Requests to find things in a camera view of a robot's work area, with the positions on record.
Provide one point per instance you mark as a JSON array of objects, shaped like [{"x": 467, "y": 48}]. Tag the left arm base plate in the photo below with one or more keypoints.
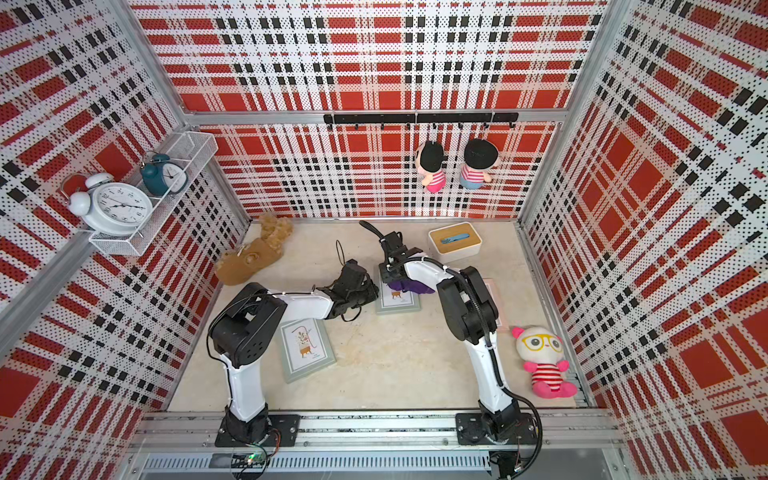
[{"x": 268, "y": 430}]

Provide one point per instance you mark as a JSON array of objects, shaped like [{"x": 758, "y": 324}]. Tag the white alarm clock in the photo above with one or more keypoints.
[{"x": 110, "y": 207}]

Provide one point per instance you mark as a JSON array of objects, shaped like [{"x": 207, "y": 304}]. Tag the white wire shelf basket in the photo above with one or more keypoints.
[{"x": 191, "y": 150}]

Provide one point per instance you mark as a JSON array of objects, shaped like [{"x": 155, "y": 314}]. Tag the teal alarm clock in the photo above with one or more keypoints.
[{"x": 161, "y": 176}]

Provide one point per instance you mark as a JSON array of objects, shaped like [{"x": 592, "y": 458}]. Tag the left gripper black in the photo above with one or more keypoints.
[{"x": 370, "y": 286}]

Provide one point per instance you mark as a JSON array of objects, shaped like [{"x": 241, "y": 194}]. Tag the green circuit board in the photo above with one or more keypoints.
[{"x": 247, "y": 461}]

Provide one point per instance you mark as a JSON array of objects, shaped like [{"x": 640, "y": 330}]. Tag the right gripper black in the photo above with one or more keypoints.
[{"x": 385, "y": 272}]

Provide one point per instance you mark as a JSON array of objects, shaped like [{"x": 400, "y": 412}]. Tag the doll with pink clothes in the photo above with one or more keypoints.
[{"x": 429, "y": 163}]

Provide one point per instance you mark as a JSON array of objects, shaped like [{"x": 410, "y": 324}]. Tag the doll with blue clothes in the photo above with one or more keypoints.
[{"x": 480, "y": 156}]

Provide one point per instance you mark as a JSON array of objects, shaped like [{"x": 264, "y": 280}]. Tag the green picture frame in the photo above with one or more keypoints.
[
  {"x": 305, "y": 348},
  {"x": 393, "y": 301}
]

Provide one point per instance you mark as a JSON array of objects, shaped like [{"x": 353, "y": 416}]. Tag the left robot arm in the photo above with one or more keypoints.
[{"x": 241, "y": 333}]

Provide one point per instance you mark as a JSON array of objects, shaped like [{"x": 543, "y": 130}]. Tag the black hook rail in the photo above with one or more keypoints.
[{"x": 421, "y": 118}]

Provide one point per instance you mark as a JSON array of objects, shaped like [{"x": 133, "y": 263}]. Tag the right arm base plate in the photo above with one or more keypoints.
[{"x": 480, "y": 428}]

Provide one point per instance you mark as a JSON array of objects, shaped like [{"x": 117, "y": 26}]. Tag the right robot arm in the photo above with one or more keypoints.
[{"x": 471, "y": 316}]

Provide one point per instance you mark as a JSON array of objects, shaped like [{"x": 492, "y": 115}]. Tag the brown plush toy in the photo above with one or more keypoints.
[{"x": 239, "y": 265}]

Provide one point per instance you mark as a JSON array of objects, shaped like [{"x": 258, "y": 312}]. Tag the white tissue box wooden lid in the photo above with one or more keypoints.
[{"x": 454, "y": 242}]

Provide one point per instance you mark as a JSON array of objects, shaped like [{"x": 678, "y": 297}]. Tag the white pink plush toy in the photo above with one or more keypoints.
[{"x": 543, "y": 356}]

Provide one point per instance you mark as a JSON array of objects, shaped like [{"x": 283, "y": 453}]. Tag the purple cloth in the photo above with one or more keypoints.
[{"x": 409, "y": 285}]

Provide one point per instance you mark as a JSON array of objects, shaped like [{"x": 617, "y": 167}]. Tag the pink picture frame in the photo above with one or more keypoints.
[{"x": 502, "y": 323}]

